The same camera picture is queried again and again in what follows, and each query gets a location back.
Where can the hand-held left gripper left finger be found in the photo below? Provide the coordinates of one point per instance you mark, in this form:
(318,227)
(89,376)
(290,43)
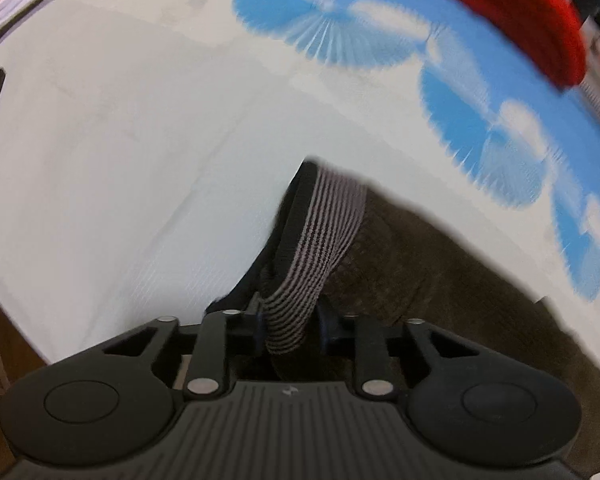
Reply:
(210,350)

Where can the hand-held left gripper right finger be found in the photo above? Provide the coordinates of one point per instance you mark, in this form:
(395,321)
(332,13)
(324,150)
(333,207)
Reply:
(372,355)

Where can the blue white printed bedsheet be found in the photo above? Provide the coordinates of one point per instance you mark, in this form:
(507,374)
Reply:
(130,135)

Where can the red folded blanket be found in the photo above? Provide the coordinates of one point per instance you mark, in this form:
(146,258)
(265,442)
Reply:
(520,15)

